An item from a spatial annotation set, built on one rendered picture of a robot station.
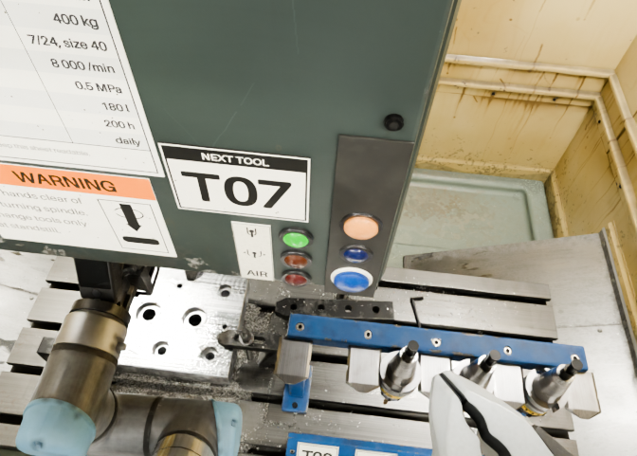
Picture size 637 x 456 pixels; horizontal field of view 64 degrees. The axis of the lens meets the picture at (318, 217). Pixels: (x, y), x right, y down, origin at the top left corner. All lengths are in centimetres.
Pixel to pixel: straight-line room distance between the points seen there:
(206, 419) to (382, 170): 45
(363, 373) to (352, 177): 52
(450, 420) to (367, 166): 16
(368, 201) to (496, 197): 157
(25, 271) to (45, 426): 110
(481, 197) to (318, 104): 162
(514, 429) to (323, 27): 24
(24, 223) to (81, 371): 21
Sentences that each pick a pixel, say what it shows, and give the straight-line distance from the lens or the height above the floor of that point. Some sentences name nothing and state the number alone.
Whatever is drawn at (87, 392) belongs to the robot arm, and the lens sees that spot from 64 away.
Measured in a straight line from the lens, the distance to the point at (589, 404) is 91.
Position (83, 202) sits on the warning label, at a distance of 43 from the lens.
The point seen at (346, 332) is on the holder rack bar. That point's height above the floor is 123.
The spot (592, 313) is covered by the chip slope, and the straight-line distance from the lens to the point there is 148.
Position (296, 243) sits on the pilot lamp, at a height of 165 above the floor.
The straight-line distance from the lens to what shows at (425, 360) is 84.
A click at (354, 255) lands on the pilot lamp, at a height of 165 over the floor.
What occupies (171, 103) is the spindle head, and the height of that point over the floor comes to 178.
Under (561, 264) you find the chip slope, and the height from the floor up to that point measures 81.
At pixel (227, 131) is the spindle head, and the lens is 32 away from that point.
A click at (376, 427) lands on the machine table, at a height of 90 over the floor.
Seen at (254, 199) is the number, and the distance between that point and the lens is 37.
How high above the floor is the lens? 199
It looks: 54 degrees down
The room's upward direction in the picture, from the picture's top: 3 degrees clockwise
